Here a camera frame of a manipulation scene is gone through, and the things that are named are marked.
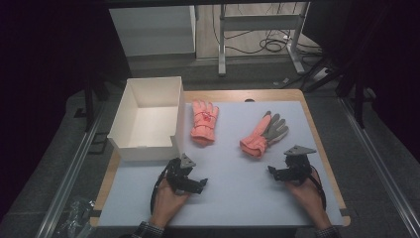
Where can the dark metal stand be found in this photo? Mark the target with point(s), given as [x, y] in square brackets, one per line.
[350, 86]
[89, 105]

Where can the clear plastic bag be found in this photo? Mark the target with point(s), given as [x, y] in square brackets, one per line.
[76, 214]

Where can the pink and grey glove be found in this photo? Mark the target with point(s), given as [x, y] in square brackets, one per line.
[261, 135]

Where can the white cabinet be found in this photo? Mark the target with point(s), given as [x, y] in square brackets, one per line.
[155, 31]

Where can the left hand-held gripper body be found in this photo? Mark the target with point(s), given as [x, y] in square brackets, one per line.
[180, 175]

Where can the person's left hand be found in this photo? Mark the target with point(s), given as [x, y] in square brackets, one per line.
[166, 205]

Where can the pink glove with red print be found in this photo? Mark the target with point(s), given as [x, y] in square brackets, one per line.
[203, 127]

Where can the metal floor rail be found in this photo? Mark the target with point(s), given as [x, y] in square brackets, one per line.
[379, 165]
[71, 172]

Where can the white metal desk frame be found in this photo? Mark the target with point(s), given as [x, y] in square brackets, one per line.
[261, 23]

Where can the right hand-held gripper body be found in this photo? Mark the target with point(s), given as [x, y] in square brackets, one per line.
[297, 165]

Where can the white box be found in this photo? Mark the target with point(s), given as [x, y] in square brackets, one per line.
[150, 124]

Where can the pale blue table mat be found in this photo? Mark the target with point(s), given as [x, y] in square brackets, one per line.
[231, 191]

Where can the person's right hand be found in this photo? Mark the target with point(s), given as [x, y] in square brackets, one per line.
[308, 198]

